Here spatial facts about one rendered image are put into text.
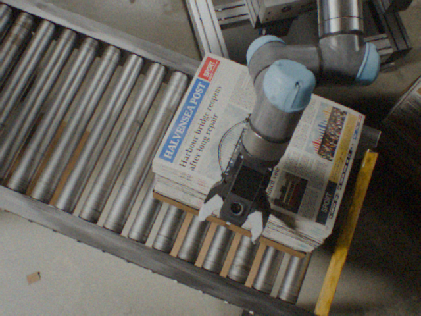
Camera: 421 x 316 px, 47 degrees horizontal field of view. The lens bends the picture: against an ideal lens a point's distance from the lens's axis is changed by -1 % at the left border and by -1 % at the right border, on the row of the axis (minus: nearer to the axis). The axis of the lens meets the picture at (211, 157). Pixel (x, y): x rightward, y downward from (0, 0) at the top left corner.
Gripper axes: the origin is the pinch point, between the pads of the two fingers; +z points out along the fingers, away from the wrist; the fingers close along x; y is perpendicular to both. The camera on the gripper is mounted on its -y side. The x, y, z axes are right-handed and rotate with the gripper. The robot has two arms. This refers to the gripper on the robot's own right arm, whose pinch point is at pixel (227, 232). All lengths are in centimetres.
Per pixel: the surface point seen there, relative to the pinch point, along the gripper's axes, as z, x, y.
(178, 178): -2.1, 12.9, 6.5
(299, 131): -13.5, -6.2, 21.2
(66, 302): 104, 46, 32
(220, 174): -6.9, 5.5, 7.0
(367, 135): -3, -25, 48
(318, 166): -11.0, -12.0, 15.7
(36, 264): 99, 63, 39
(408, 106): 4, -41, 88
